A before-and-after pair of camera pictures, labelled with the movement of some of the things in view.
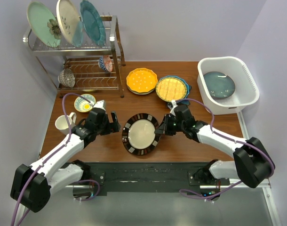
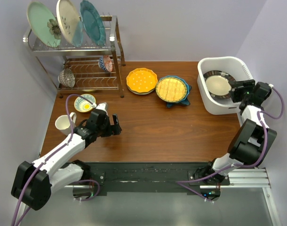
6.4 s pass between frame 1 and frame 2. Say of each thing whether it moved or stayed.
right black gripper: moved
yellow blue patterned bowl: stayed
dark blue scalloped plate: stayed
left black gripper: stayed
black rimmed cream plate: moved
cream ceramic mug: stayed
